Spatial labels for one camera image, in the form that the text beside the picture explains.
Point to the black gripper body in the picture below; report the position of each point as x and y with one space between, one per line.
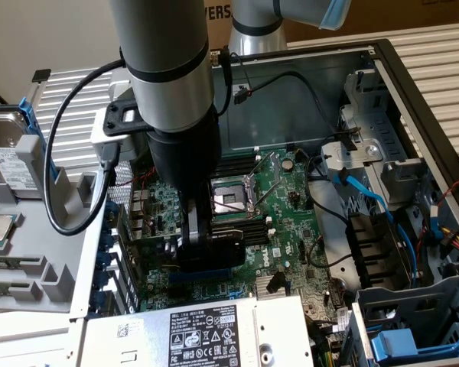
183 160

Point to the green graphics card black fan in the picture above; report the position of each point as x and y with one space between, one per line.
225 256

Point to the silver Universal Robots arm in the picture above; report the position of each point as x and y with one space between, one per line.
164 46

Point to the CPU socket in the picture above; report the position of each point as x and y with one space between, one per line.
237 199

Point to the black RAM slot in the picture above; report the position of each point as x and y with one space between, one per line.
258 223
235 171
239 166
259 229
258 235
241 154
257 241
241 160

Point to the short black expansion slot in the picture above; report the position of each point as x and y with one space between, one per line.
177 293

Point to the blue card retainer clip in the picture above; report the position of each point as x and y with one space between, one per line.
99 301
107 239
105 259
102 279
114 213

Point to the thin metal locking lever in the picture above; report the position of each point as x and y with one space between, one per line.
271 190

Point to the metal socket cover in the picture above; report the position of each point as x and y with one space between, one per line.
273 164

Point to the silver chipset heatsink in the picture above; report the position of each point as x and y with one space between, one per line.
261 286

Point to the green Dell motherboard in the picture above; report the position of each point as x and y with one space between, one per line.
290 229

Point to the black plug over heatsink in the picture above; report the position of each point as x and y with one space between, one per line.
276 283

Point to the round coin battery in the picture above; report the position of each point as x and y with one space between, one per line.
288 164

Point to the silver power supply unit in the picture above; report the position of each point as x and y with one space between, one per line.
145 336

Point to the open grey PC case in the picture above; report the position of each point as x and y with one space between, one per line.
310 114

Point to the printed cardboard box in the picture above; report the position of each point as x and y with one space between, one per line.
220 26

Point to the grey plastic parts rack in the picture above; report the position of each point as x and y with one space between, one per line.
42 244

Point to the black plastic air shroud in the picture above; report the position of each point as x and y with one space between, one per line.
371 248

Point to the silver hard disk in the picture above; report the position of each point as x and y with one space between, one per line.
4 130

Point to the green RAM stick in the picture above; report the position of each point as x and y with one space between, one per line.
11 264
4 288

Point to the grey metal disk bay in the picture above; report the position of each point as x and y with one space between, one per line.
382 130

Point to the blue grey plastic disk bay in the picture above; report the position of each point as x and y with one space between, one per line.
424 302

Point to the plain brown cardboard box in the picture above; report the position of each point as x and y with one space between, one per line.
405 15

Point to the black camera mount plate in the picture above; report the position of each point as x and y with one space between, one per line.
116 120

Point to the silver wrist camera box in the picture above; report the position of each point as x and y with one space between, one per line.
99 132

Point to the silver metal drive bracket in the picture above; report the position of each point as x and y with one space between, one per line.
352 156

